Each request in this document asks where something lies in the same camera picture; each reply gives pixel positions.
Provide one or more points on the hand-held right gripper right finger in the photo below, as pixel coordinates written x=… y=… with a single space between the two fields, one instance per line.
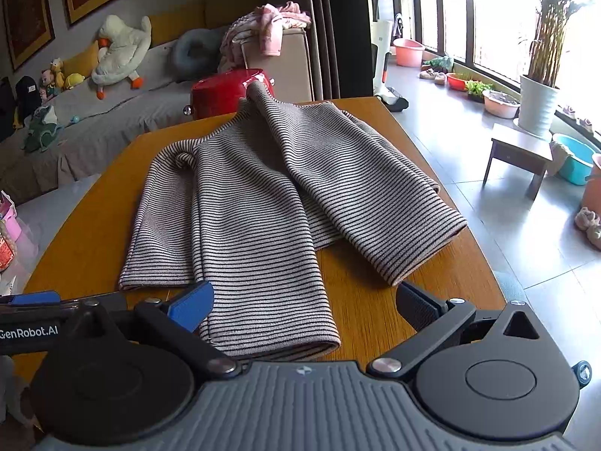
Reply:
x=414 y=306

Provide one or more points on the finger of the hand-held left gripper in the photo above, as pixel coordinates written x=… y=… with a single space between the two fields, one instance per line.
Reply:
x=33 y=298

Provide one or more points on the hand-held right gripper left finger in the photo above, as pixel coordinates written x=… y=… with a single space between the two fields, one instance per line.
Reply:
x=193 y=304

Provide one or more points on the striped knit sweater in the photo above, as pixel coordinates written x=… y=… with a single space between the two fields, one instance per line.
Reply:
x=244 y=225

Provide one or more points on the pink clothes pile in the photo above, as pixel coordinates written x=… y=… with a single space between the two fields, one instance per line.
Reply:
x=272 y=23

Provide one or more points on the red snack packet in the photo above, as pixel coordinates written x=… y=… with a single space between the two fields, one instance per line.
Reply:
x=4 y=251

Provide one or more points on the pink box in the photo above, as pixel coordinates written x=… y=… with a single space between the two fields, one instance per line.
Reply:
x=9 y=218

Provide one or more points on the white stool grey cushion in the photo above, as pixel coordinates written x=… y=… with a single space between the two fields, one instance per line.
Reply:
x=51 y=216

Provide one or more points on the green dinosaur plush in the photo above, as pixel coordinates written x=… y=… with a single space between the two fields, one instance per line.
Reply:
x=43 y=130

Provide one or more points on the small brown stool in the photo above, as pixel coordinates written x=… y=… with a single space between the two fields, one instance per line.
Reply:
x=519 y=150

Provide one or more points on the pair of pale slippers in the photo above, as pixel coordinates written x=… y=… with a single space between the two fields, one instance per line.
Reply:
x=589 y=223

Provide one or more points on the black bag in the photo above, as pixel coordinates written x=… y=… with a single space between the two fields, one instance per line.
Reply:
x=26 y=95

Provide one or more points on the grey sofa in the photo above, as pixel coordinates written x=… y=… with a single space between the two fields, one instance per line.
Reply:
x=117 y=108

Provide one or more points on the red glossy bin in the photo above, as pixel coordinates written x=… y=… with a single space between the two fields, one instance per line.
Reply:
x=216 y=96

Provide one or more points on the pink doll toy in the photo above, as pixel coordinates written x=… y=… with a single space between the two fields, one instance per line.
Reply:
x=47 y=83

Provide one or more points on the orange bucket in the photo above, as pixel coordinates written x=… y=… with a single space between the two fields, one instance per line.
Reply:
x=592 y=183

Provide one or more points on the blue basin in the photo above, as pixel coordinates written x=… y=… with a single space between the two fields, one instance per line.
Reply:
x=575 y=159

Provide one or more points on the pink basin with metal bowl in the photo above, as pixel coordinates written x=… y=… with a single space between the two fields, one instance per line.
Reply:
x=501 y=103

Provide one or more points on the small yellow plush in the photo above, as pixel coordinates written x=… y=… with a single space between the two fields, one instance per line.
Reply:
x=73 y=80

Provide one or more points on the green seedling tray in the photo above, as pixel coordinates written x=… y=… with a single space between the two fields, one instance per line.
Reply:
x=479 y=89

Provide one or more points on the red basin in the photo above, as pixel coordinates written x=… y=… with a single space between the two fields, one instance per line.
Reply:
x=458 y=81

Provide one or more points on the pair of small shoes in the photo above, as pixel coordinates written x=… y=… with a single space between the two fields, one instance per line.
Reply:
x=433 y=75

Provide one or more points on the white ribbed plant pot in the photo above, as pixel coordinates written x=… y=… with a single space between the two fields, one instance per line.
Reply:
x=537 y=105

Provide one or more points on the yellow sofa cushion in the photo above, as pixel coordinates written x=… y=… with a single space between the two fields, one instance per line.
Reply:
x=178 y=21
x=80 y=60

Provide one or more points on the plain pink basin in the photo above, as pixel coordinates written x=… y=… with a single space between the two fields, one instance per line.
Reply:
x=408 y=52

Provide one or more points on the grey neck pillow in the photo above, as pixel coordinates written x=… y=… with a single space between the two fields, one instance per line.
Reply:
x=185 y=49

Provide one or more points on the white floor washer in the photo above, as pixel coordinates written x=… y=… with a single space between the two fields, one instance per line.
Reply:
x=381 y=51

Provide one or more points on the white duck plush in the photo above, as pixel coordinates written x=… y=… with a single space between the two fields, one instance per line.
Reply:
x=119 y=51

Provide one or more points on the dark curtain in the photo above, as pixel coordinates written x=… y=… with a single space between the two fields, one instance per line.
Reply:
x=338 y=33

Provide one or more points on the black framed window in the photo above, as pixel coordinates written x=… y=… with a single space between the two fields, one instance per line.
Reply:
x=471 y=9

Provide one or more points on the tall bamboo plant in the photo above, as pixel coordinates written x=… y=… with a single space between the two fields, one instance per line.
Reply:
x=556 y=19

